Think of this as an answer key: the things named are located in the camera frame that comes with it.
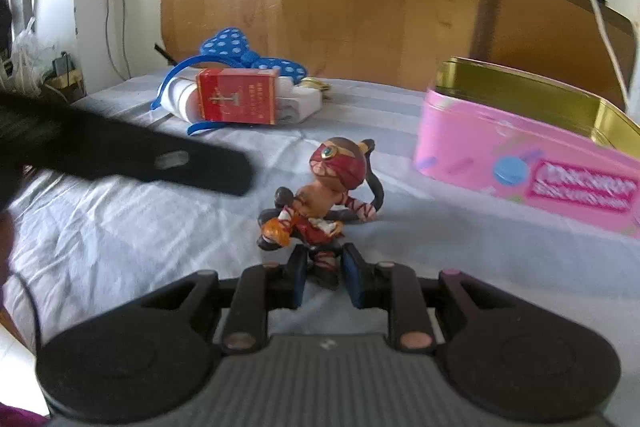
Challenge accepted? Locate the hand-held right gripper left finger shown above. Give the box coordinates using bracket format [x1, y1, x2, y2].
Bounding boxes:
[140, 247, 307, 353]

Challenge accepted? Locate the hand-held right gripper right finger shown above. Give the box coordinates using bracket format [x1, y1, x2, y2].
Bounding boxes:
[344, 243, 521, 352]

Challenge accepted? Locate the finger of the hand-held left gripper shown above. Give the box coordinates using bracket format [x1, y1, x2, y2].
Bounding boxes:
[60, 104, 253, 196]

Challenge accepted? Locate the red cardboard box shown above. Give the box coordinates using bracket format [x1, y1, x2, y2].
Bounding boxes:
[195, 68, 281, 126]

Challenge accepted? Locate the blue polka dot bow headband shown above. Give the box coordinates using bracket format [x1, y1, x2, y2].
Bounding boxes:
[150, 26, 310, 136]

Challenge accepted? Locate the pink tin box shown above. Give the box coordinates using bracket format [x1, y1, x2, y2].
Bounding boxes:
[413, 56, 640, 240]

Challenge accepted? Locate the white wrinkled bed sheet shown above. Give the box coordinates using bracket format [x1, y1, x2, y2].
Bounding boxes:
[0, 74, 640, 360]

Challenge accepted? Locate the white plastic bag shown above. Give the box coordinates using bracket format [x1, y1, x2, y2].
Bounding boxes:
[7, 17, 43, 95]

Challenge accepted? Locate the small gold trinket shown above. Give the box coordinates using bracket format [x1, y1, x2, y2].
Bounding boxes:
[301, 77, 332, 100]

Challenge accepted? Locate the brown textured chair back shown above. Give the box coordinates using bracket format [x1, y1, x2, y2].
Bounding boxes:
[470, 0, 637, 112]

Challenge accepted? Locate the thin black wall cable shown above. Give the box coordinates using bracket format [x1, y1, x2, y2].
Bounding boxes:
[101, 0, 132, 80]

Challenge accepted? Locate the white cable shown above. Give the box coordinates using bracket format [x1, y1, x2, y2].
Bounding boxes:
[545, 0, 632, 110]

